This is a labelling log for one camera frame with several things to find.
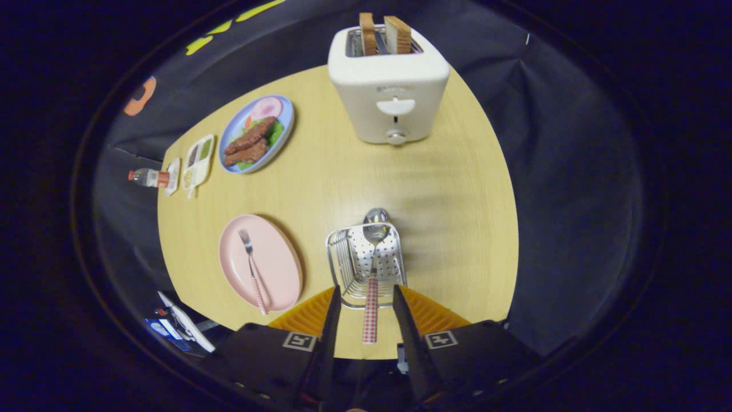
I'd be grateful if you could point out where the fork with red checked handle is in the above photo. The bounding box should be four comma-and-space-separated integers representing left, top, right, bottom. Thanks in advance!
238, 229, 269, 316

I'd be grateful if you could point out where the blue packet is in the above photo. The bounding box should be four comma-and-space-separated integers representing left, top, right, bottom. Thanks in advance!
144, 318, 192, 351

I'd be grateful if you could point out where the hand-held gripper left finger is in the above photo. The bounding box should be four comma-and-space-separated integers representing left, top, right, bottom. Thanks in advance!
214, 285, 343, 410

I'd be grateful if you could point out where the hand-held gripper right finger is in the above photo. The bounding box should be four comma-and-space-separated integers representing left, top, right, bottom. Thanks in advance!
392, 284, 541, 404

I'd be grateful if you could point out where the blue round plate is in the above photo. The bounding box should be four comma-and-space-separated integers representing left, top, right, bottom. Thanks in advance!
218, 94, 295, 174

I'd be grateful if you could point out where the green lettuce leaf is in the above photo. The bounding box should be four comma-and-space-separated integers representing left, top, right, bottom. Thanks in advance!
237, 117, 285, 171

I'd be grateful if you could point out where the white toaster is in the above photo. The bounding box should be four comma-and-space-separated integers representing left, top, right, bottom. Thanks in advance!
327, 24, 451, 146

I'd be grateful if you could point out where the toast bread slice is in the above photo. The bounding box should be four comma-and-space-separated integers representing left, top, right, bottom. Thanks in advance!
359, 13, 378, 56
384, 15, 412, 55

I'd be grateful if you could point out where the white divided condiment tray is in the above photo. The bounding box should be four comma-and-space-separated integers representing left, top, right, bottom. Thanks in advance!
181, 134, 216, 200

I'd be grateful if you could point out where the white flat device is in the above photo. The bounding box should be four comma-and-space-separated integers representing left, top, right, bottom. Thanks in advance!
157, 291, 216, 353

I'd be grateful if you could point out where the pink ham slice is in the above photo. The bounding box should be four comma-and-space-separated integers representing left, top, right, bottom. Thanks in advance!
250, 97, 284, 121

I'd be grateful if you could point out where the brown grilled meat strip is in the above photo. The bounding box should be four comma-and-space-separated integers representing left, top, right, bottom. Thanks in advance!
224, 116, 277, 155
224, 139, 269, 167

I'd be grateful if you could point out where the black backdrop cloth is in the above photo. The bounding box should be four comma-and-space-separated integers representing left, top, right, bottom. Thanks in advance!
91, 0, 647, 367

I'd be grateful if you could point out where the spoon with red checked handle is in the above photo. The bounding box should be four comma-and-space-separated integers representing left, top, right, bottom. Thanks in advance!
362, 208, 391, 344

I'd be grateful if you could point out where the clear plastic bottle red label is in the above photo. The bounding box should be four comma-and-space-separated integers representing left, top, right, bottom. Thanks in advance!
128, 168, 171, 188

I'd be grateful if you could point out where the metal wire cutlery basket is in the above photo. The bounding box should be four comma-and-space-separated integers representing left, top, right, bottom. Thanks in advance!
325, 222, 408, 310

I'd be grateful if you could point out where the pink round plate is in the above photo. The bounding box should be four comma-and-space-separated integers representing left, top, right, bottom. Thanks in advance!
218, 214, 304, 313

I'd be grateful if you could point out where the white square coaster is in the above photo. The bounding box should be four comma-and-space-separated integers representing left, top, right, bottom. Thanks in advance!
165, 157, 181, 197

